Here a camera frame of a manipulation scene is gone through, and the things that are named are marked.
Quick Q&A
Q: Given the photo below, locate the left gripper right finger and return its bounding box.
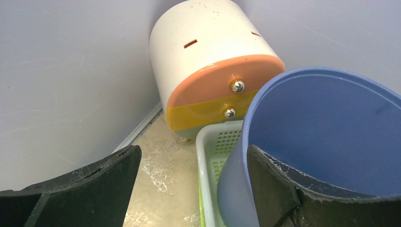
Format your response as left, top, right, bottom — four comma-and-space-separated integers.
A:
247, 145, 401, 227

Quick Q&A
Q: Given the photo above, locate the white green strainer tray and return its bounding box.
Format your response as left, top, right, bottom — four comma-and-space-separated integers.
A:
195, 120, 243, 227

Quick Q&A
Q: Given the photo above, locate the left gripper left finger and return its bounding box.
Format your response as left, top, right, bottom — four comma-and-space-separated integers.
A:
0, 145, 142, 227

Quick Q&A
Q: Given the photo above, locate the white cylindrical drawer box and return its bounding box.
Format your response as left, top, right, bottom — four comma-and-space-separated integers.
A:
149, 0, 285, 141

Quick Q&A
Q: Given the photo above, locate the large blue plastic bucket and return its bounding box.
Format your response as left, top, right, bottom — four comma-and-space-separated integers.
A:
217, 67, 401, 227

